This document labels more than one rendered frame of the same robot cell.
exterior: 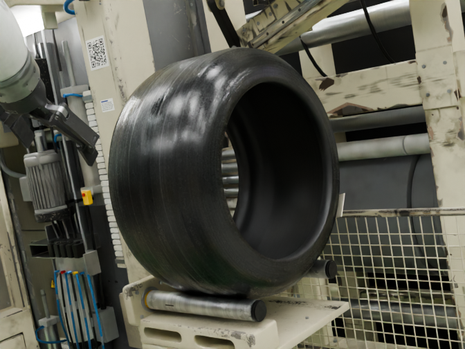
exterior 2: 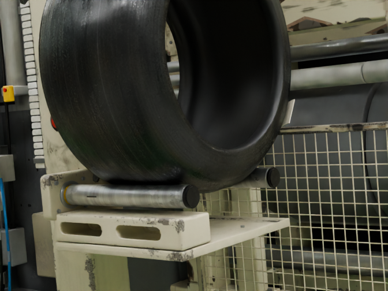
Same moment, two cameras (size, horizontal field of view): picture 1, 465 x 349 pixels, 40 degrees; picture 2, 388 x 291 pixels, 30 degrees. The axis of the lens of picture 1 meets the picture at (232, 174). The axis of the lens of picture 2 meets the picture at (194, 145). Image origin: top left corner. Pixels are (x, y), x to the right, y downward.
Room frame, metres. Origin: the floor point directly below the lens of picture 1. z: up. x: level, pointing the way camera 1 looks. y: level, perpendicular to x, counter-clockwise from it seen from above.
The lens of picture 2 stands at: (-0.07, 0.04, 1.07)
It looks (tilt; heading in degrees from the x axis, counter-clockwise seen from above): 3 degrees down; 357
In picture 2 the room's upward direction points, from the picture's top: 5 degrees counter-clockwise
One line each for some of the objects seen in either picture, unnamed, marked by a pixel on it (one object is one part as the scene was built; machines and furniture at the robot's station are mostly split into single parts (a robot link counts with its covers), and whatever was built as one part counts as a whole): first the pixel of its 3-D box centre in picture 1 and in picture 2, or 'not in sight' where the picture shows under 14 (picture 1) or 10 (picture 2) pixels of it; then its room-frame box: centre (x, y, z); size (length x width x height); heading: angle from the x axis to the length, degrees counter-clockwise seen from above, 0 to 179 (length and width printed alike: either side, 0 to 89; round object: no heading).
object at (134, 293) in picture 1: (187, 280); (113, 185); (1.61, 0.16, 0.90); 0.40 x 0.03 x 0.10; 138
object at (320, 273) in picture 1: (275, 266); (212, 177); (1.59, -0.07, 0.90); 0.35 x 0.05 x 0.05; 48
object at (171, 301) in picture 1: (201, 304); (126, 195); (1.38, 0.12, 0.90); 0.35 x 0.05 x 0.05; 48
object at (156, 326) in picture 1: (204, 332); (127, 227); (1.39, 0.13, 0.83); 0.36 x 0.09 x 0.06; 48
